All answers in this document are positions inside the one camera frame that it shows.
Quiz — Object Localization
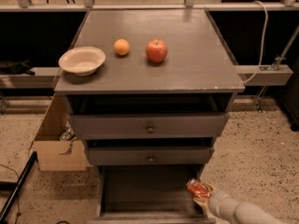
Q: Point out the cardboard box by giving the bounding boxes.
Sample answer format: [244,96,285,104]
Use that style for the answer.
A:
[33,96,87,171]

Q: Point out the grey middle drawer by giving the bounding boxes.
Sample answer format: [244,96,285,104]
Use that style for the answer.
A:
[86,147,214,166]

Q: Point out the red apple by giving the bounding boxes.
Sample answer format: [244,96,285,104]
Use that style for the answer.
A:
[146,38,168,63]

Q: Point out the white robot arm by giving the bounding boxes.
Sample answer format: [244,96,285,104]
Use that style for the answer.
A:
[193,189,286,224]

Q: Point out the grey drawer cabinet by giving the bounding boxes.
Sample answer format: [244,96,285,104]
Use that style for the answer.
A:
[55,9,244,224]

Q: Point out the black bag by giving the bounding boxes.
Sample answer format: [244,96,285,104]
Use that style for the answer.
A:
[0,60,36,76]

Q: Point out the black floor bar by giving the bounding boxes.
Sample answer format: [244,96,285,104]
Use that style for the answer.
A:
[0,151,37,224]

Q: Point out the orange fruit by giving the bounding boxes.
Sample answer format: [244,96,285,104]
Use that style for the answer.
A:
[114,39,130,56]

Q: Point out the red coke can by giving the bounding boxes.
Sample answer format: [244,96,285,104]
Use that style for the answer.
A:
[186,178,210,199]

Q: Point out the white bowl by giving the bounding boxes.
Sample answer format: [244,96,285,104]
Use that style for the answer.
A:
[58,47,106,76]

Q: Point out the grey bottom drawer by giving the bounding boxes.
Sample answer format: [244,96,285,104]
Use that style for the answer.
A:
[87,164,216,224]

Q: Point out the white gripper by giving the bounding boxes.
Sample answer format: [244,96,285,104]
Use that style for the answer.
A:
[193,183,232,220]

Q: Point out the white cable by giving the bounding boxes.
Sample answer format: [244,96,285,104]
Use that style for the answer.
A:
[243,0,270,86]

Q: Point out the grey drawer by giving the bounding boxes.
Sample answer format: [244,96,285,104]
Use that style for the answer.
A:
[68,113,228,140]
[87,164,216,224]
[86,147,214,166]

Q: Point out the grey top drawer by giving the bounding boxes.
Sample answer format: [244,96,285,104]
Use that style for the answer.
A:
[68,113,228,140]

